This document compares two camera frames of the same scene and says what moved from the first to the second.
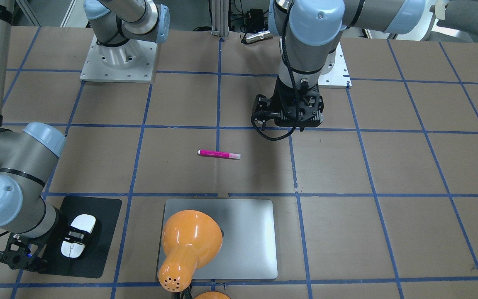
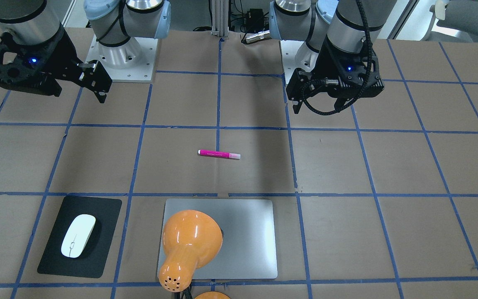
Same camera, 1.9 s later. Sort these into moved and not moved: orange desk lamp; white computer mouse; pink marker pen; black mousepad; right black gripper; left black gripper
Moved: left black gripper; right black gripper
Not moved: orange desk lamp; white computer mouse; black mousepad; pink marker pen
